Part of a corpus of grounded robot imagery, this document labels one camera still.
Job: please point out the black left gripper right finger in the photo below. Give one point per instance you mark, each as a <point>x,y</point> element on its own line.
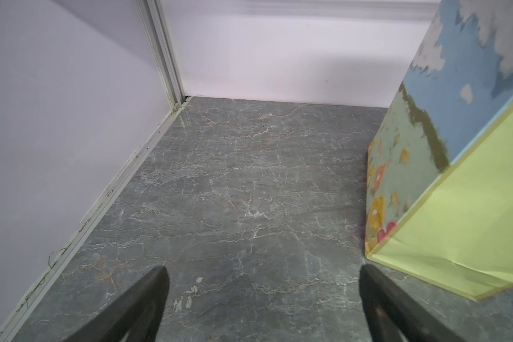
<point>392,315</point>

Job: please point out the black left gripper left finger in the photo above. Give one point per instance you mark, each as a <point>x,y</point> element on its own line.
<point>134,316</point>

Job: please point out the floral paper gift bag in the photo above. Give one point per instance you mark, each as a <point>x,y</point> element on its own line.
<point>439,193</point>

